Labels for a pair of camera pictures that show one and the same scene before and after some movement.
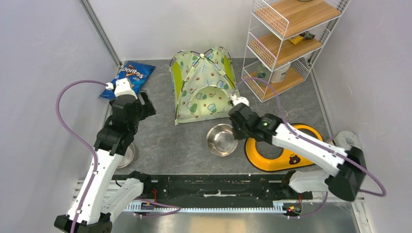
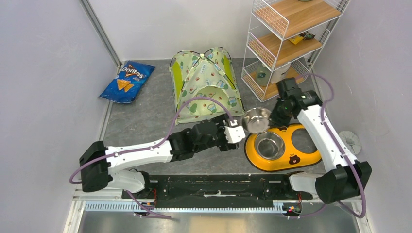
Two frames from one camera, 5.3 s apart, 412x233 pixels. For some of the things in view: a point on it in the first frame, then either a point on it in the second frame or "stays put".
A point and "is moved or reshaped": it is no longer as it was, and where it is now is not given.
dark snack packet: x=307 y=35 stays put
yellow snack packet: x=296 y=39 stays put
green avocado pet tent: x=202 y=84 stays put
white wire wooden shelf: x=284 y=38 stays put
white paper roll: x=278 y=75 stays put
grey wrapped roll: x=347 y=140 stays put
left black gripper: x=147 y=109 → x=222 y=121
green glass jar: x=262 y=71 stays put
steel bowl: x=128 y=157 is moved or reshaped
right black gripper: x=237 y=135 → x=275 y=120
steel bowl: x=221 y=141 is moved or reshaped
